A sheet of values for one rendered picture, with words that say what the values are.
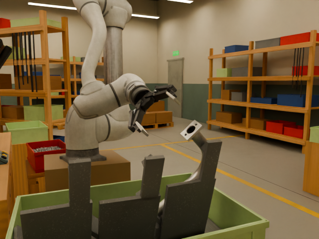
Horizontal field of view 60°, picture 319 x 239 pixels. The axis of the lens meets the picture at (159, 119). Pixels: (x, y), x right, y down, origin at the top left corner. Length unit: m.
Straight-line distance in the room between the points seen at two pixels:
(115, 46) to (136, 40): 10.19
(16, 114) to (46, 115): 0.70
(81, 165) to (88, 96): 0.51
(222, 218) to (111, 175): 0.56
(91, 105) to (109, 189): 0.32
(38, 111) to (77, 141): 3.20
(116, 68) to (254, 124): 5.37
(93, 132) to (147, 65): 10.49
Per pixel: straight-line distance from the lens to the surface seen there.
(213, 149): 0.74
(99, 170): 1.27
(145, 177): 0.65
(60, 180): 1.26
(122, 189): 1.02
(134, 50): 11.57
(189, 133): 0.75
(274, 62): 6.91
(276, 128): 6.12
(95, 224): 0.79
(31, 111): 4.60
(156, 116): 7.78
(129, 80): 1.08
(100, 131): 1.35
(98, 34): 1.28
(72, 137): 1.33
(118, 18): 1.50
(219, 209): 0.96
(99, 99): 1.07
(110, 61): 1.47
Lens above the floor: 1.31
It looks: 8 degrees down
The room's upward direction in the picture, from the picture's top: straight up
